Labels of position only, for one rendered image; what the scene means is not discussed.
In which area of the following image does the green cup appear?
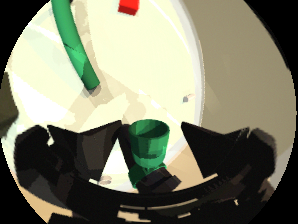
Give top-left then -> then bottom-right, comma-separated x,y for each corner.
128,119 -> 170,189

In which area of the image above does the green cylindrical tube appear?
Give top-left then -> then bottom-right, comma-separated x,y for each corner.
51,0 -> 100,91

